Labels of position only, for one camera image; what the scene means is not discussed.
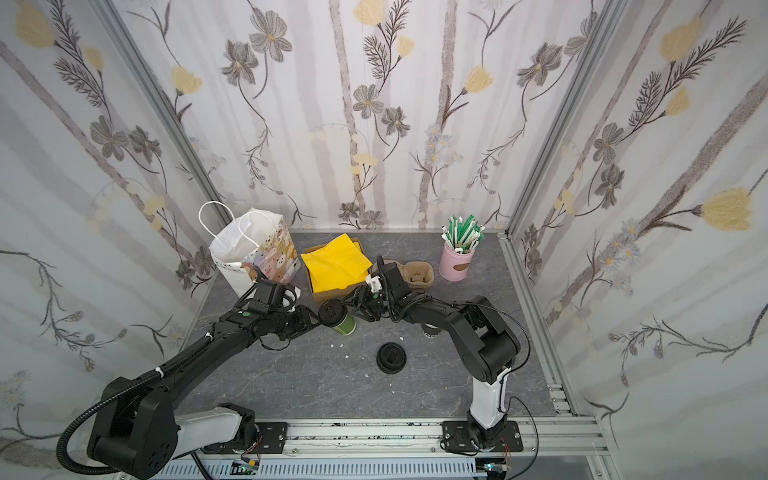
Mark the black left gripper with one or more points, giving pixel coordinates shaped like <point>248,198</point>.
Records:
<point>309,321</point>

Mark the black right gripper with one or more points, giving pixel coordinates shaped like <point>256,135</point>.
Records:
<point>372,303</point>

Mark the black cup lid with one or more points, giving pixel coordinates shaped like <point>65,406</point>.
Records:
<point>332,313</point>

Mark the black plastic cup lids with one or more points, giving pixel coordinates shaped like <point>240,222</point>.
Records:
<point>391,358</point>

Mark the green paper cup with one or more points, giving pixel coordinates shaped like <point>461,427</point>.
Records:
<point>346,325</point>

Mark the black paper cup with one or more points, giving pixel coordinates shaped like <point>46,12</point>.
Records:
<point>430,331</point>

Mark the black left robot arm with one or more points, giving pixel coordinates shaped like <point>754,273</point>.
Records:
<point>135,429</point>

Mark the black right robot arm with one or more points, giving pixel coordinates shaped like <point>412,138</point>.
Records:
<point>480,333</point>

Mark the brown pulp cup carrier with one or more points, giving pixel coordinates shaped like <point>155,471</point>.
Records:
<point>417,274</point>

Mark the yellow paper napkins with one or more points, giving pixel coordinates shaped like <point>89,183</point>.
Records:
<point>336,262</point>

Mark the cartoon print paper bag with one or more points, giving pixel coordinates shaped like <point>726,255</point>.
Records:
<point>255,241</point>

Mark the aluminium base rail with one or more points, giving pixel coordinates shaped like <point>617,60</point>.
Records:
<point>427,448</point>

